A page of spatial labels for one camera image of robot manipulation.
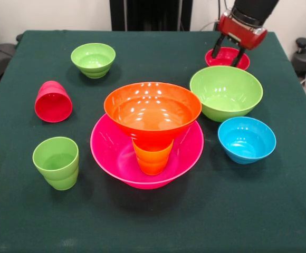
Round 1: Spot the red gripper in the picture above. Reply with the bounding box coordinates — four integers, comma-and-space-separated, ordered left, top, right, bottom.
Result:
211, 12, 269, 68

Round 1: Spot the small red bowl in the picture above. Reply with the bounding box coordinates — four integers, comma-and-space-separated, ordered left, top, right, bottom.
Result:
205, 46, 251, 71

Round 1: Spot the large orange bowl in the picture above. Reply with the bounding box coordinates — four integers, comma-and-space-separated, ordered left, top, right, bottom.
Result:
103, 82, 203, 149

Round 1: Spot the orange cup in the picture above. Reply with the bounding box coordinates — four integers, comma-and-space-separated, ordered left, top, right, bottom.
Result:
131, 138, 175, 176

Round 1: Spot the large pink bowl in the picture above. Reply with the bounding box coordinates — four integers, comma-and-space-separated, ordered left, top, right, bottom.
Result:
90, 113, 205, 190

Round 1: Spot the red cup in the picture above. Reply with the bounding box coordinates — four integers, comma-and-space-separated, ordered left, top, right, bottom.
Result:
34, 80, 73, 123

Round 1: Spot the large green bowl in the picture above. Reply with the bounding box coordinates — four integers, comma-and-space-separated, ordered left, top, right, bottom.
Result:
189, 65, 264, 123

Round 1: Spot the small blue bowl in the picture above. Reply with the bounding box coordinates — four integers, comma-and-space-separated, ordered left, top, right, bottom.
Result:
217, 116, 277, 165

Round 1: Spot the small green bowl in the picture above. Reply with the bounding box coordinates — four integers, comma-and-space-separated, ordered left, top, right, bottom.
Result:
70, 42, 116, 79

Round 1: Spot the dark green tablecloth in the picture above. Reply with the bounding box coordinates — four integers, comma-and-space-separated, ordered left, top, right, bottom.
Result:
0, 30, 306, 253

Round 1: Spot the green cup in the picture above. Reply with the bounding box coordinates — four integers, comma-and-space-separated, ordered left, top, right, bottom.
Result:
32, 137, 80, 191

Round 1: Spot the black office chair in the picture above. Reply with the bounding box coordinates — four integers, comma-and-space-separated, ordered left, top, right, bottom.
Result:
0, 18, 24, 85

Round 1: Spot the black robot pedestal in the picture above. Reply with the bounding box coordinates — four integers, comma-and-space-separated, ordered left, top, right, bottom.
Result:
110, 0, 193, 32

